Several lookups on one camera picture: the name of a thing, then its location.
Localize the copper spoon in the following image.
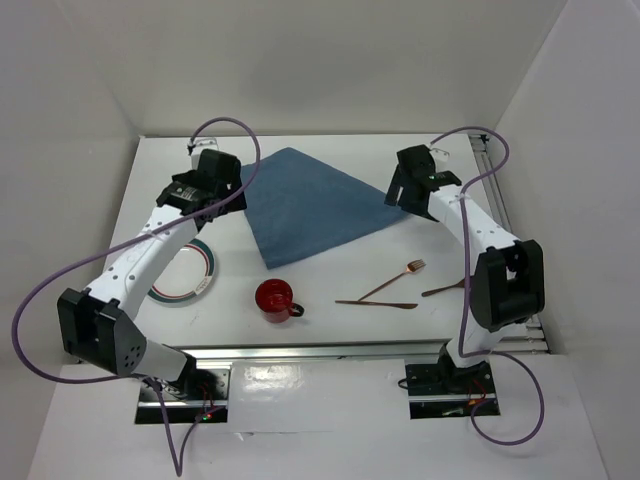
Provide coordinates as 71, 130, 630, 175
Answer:
421, 279, 465, 298

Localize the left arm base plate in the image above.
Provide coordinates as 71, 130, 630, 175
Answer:
134, 362, 231, 425

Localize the white plate green red rim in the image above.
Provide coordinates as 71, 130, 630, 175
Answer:
147, 239, 216, 305

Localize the blue cloth napkin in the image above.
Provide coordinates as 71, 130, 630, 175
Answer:
241, 147, 407, 270

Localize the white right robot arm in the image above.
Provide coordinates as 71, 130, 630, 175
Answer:
385, 145, 545, 393

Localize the aluminium right side rail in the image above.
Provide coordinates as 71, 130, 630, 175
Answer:
468, 132, 549, 355

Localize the aluminium front table rail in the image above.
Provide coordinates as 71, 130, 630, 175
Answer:
79, 338, 551, 364

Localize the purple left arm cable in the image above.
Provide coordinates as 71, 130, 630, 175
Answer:
10, 117, 261, 477

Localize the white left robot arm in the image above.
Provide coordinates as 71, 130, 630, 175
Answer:
57, 149, 246, 399

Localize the copper knife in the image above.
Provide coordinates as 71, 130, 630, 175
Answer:
334, 300, 418, 310

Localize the copper fork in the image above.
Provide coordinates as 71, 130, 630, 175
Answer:
357, 259, 425, 302

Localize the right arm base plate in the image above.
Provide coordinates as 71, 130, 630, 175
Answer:
397, 362, 500, 420

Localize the red mug black handle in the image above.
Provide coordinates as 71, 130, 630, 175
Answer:
254, 279, 305, 324

